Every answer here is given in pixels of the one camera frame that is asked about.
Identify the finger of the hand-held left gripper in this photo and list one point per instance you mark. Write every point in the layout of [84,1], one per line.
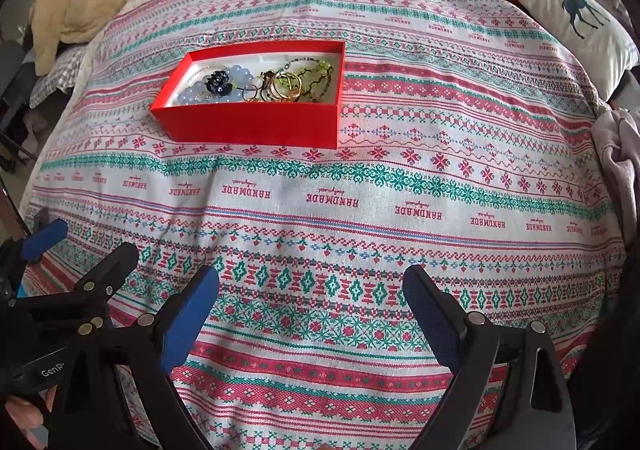
[46,237]
[107,272]

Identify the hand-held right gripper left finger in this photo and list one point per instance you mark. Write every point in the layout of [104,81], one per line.
[190,320]

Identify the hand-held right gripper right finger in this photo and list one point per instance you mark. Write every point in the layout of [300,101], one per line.
[430,320]

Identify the red jewelry box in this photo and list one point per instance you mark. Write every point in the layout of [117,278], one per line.
[250,125]

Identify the black flower hair clip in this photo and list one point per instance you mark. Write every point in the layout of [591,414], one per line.
[217,83]

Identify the gold linked rings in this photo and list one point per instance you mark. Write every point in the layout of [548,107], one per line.
[280,88]

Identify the person's left hand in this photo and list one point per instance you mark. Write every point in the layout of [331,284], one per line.
[25,417]

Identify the patterned striped bed sheet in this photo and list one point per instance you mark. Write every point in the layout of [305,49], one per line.
[325,210]

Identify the lavender crumpled cloth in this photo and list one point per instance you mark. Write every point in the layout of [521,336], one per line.
[620,160]

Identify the white deer print pillow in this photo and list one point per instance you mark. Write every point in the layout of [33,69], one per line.
[585,25]

